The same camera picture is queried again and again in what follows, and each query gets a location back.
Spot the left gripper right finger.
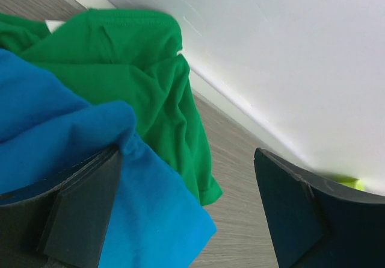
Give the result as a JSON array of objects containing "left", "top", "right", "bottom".
[{"left": 254, "top": 148, "right": 384, "bottom": 267}]

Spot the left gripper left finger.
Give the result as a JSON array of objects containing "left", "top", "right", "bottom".
[{"left": 1, "top": 146, "right": 123, "bottom": 267}]

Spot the lime green plastic basin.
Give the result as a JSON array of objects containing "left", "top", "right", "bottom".
[{"left": 336, "top": 176, "right": 365, "bottom": 192}]

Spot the blue t shirt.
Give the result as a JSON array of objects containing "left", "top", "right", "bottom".
[{"left": 1, "top": 50, "right": 216, "bottom": 267}]

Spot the green folded t shirt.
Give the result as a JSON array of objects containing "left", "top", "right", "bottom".
[{"left": 1, "top": 9, "right": 223, "bottom": 206}]

